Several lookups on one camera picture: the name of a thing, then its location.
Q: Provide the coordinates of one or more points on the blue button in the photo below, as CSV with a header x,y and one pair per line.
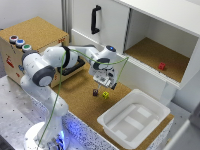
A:
x,y
20,42

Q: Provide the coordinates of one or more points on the white sliding door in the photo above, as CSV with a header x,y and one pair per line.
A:
x,y
113,23

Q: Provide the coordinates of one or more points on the white plastic box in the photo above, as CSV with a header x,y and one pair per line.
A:
x,y
135,118

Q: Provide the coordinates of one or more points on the purple block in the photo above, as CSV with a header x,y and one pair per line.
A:
x,y
95,93

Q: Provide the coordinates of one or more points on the pink block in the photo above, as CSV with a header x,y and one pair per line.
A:
x,y
161,66

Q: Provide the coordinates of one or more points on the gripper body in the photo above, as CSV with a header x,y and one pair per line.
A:
x,y
104,76

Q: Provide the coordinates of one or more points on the red button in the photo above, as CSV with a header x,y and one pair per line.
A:
x,y
13,38

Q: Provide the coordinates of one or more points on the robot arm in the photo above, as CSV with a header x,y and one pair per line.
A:
x,y
36,68

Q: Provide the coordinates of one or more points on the yellow block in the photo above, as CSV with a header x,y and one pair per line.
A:
x,y
105,95

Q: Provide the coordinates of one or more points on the green button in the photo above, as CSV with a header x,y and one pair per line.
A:
x,y
26,47

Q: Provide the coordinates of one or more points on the white cabinet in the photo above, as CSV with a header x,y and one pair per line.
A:
x,y
173,20

